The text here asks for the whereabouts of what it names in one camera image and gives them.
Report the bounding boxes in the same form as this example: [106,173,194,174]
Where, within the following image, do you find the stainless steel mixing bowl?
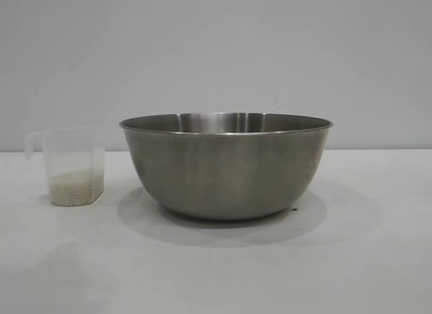
[118,111,335,221]

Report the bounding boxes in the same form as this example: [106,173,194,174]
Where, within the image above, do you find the white rice grains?
[49,167,104,205]

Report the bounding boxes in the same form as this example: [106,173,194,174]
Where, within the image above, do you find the clear plastic measuring cup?
[24,126,106,206]

